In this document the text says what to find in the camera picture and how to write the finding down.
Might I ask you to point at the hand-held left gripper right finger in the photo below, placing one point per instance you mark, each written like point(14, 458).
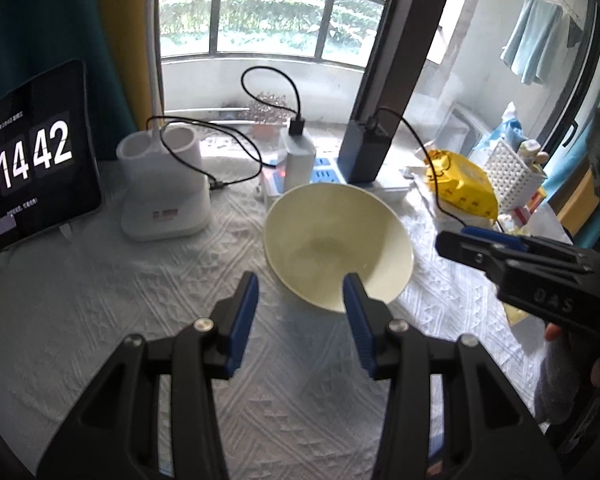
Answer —
point(357, 320)

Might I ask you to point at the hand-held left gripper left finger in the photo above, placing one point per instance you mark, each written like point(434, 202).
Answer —
point(242, 320)

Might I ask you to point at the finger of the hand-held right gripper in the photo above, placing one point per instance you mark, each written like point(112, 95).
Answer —
point(465, 250)
point(495, 237)

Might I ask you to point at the cream bowl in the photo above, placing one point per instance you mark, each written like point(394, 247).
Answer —
point(330, 240)

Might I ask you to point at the white perforated basket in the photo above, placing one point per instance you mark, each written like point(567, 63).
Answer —
point(510, 180)

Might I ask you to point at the yellow packet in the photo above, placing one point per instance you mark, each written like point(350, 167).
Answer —
point(460, 185)

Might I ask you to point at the grey cloth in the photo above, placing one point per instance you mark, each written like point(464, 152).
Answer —
point(562, 375)

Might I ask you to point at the blue snack bag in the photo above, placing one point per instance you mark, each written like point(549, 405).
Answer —
point(510, 127)

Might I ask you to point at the dark power bank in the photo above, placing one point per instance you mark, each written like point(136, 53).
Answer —
point(362, 155)

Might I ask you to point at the white twin-cup appliance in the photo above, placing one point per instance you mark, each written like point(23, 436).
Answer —
point(165, 200)

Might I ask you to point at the white power strip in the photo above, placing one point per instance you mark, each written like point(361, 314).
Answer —
point(325, 175)

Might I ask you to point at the white power bank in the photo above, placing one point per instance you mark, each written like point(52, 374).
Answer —
point(299, 165)

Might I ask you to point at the light blue hanging towel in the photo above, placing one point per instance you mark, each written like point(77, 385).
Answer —
point(532, 40)

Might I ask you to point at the potted plant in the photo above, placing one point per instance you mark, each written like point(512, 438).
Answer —
point(269, 115)

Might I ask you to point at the tablet with clock display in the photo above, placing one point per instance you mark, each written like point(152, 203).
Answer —
point(35, 160)

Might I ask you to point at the balcony railing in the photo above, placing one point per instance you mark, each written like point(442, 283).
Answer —
point(275, 15)

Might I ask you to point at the yellow curtain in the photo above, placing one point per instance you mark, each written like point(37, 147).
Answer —
point(125, 35)

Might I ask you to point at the teal curtain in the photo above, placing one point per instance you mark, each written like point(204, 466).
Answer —
point(45, 15)

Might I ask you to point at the dark window frame post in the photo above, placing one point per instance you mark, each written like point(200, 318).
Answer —
point(405, 50)

